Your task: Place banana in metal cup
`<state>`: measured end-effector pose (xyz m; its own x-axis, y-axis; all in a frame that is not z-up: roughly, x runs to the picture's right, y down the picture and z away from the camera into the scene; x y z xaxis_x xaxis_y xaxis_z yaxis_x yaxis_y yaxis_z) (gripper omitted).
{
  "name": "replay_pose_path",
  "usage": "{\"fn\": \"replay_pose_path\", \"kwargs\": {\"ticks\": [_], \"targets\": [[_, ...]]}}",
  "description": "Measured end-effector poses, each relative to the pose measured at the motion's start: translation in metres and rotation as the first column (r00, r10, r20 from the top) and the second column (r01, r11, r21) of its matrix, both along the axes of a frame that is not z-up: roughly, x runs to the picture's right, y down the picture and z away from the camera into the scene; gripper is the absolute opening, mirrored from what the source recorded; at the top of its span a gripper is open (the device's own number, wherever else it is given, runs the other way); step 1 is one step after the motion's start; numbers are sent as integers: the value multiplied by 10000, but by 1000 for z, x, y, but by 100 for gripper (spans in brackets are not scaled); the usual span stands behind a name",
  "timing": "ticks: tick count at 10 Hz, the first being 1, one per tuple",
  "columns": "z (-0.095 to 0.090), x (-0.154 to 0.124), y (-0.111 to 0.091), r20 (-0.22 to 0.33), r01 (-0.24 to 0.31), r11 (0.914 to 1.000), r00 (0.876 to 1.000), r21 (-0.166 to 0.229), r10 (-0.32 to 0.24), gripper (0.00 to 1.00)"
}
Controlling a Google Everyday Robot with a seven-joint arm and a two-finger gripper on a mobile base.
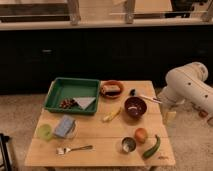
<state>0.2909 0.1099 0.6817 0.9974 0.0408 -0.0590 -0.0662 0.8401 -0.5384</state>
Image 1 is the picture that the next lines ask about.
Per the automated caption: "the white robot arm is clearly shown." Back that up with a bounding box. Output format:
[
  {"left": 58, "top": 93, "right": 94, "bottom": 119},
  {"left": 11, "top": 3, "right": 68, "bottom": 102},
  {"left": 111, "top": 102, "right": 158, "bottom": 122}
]
[{"left": 158, "top": 62, "right": 213, "bottom": 127}]

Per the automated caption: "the orange tomato fruit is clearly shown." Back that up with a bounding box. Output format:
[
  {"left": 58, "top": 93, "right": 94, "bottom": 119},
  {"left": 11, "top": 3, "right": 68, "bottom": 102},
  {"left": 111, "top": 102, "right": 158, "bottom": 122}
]
[{"left": 134, "top": 128, "right": 148, "bottom": 143}]

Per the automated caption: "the blue sponge cloth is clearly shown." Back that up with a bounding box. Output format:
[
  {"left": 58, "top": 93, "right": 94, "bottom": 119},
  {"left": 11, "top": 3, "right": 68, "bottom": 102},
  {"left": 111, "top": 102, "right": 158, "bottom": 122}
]
[{"left": 53, "top": 115, "right": 75, "bottom": 138}]

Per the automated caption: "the small metal cup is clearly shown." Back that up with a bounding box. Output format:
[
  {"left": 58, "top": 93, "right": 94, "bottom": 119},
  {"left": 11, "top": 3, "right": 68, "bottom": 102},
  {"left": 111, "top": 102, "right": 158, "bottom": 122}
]
[{"left": 122, "top": 137, "right": 136, "bottom": 153}]

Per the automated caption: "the black cabinet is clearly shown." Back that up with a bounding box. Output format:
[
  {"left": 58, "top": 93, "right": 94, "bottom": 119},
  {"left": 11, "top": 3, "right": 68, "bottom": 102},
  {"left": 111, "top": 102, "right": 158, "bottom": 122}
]
[{"left": 0, "top": 25, "right": 213, "bottom": 94}]

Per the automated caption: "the white folded napkin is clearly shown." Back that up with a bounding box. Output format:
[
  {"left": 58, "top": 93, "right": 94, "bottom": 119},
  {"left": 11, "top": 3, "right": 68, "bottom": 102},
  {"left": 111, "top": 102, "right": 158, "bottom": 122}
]
[{"left": 74, "top": 97, "right": 95, "bottom": 110}]

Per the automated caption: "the green cucumber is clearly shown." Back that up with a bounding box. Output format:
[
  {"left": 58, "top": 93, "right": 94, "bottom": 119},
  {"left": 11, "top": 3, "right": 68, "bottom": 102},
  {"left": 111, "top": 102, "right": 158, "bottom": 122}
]
[{"left": 142, "top": 135, "right": 161, "bottom": 159}]

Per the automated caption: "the bread sandwich piece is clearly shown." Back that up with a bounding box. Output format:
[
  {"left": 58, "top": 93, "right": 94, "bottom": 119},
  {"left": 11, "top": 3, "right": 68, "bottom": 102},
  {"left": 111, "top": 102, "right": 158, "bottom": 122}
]
[{"left": 102, "top": 85, "right": 120, "bottom": 94}]

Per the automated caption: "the dark red grapes bunch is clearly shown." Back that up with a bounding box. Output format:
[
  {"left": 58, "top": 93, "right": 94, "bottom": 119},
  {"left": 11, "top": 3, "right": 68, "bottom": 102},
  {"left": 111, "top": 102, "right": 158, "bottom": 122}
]
[{"left": 59, "top": 99, "right": 77, "bottom": 109}]

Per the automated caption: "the yellow banana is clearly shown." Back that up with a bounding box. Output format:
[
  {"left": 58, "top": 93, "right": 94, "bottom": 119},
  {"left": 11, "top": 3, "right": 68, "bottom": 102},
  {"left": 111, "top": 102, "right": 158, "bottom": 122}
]
[{"left": 102, "top": 107, "right": 121, "bottom": 122}]

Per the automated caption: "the silver metal fork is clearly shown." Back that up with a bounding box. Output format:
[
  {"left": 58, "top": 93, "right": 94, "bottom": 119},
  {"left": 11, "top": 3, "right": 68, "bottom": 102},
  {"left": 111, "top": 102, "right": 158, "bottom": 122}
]
[{"left": 56, "top": 145, "right": 93, "bottom": 155}]

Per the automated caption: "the small dark blue object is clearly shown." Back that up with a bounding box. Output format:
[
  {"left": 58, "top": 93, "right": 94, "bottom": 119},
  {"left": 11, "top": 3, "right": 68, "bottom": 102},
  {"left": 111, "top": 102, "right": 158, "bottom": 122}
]
[{"left": 129, "top": 89, "right": 136, "bottom": 96}]

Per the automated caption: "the dark maroon bowl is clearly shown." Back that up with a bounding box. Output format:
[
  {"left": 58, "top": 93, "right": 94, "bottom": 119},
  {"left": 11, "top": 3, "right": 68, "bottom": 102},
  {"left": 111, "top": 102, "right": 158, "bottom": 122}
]
[{"left": 124, "top": 97, "right": 147, "bottom": 119}]

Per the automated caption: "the green plastic tray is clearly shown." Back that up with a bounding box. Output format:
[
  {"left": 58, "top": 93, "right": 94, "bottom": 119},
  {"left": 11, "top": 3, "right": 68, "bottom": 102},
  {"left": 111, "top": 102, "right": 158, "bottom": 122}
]
[{"left": 44, "top": 77, "right": 100, "bottom": 116}]

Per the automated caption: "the light green plastic cup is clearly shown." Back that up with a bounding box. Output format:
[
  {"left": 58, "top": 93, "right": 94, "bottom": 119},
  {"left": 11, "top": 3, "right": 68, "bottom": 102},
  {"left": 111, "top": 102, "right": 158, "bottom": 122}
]
[{"left": 36, "top": 124, "right": 52, "bottom": 141}]

